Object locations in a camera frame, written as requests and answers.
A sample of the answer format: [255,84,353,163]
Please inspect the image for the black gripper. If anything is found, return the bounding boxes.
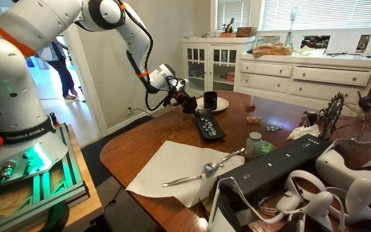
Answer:
[172,84,202,116]

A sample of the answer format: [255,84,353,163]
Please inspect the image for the black rectangular plate with pebbles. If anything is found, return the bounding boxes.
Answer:
[192,109,226,144]

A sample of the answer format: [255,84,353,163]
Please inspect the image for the white round plate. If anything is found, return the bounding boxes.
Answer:
[192,96,230,115]

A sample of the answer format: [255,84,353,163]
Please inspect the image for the black mug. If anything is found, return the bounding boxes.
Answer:
[202,91,219,111]

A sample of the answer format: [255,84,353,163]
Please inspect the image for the silver spoon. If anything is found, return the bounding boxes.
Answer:
[202,147,247,174]

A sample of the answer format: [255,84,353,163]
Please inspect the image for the small brown object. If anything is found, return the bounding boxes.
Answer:
[246,115,262,127]

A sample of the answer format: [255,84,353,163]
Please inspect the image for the small glass jar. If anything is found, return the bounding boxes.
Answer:
[243,131,265,163]

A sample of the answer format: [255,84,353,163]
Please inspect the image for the white cloth napkin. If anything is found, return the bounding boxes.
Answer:
[125,140,247,209]

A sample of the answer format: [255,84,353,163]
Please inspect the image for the small green packet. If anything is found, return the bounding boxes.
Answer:
[260,141,277,156]

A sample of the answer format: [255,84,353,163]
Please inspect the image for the brown box on cabinet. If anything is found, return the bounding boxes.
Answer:
[234,26,253,39]

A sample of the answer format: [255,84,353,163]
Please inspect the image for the bread loaf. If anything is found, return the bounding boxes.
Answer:
[252,43,293,58]

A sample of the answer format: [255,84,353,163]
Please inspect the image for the long black box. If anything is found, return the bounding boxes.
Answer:
[216,133,333,225]

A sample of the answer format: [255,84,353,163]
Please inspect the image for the narrow white window blind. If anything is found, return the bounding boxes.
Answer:
[216,0,252,33]

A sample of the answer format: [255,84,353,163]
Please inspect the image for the dark rug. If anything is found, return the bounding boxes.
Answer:
[81,115,154,189]

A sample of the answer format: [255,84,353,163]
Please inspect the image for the crumpled white tissue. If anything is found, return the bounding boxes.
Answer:
[286,124,322,142]

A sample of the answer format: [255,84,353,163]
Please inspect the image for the white dresser with drawers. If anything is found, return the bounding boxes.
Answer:
[234,53,371,115]

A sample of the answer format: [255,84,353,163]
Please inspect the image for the small dark object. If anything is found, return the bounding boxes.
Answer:
[300,110,319,128]

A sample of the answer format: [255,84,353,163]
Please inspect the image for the ornate metal stand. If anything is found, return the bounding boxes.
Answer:
[318,92,345,140]

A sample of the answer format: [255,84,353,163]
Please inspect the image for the person in dark trousers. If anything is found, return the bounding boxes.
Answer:
[36,38,80,101]

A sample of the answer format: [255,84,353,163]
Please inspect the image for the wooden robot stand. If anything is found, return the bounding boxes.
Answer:
[22,127,105,232]

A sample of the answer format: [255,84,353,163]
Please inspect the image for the white VR controller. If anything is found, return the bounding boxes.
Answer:
[275,169,337,217]

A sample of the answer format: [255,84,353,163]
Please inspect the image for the wide white window blind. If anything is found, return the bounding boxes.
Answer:
[260,0,371,31]

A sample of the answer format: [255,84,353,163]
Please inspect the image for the white VR headset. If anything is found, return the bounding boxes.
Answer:
[314,138,371,209]

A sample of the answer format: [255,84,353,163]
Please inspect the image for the black object on chair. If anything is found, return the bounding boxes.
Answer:
[357,91,371,114]

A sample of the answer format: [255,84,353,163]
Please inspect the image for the white cable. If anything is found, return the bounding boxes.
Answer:
[206,176,290,232]

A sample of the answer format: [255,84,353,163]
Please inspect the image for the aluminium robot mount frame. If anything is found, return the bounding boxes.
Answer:
[0,124,87,232]

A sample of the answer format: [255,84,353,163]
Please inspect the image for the small photo frame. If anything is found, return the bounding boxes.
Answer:
[355,34,371,55]

